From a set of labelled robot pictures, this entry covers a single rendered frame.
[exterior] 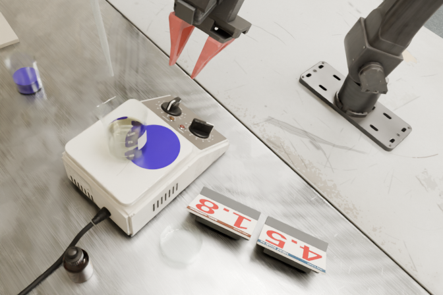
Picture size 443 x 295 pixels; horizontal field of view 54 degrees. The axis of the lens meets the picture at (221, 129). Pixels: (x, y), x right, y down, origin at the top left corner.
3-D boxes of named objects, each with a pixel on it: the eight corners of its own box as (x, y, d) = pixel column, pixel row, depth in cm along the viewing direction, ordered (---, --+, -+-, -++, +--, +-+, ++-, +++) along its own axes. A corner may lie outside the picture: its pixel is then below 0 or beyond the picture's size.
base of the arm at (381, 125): (411, 124, 64) (435, 101, 68) (308, 47, 72) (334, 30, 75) (388, 153, 71) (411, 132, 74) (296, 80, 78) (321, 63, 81)
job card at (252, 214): (203, 187, 63) (206, 172, 60) (260, 213, 62) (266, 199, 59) (184, 222, 60) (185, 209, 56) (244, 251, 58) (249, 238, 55)
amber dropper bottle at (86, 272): (86, 287, 53) (78, 267, 48) (63, 279, 54) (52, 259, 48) (97, 263, 55) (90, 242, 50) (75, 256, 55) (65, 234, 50)
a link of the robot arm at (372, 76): (364, 67, 62) (403, 72, 62) (356, 26, 67) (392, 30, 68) (349, 96, 67) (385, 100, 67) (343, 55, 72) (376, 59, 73)
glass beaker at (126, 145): (151, 133, 58) (150, 93, 51) (146, 168, 54) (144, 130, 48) (105, 129, 57) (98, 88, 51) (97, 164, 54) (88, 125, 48)
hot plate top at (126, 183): (134, 99, 61) (133, 95, 61) (196, 150, 57) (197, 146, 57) (62, 149, 55) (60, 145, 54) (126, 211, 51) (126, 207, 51)
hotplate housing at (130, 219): (169, 103, 72) (169, 69, 65) (229, 151, 67) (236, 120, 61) (54, 190, 60) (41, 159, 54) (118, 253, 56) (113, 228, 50)
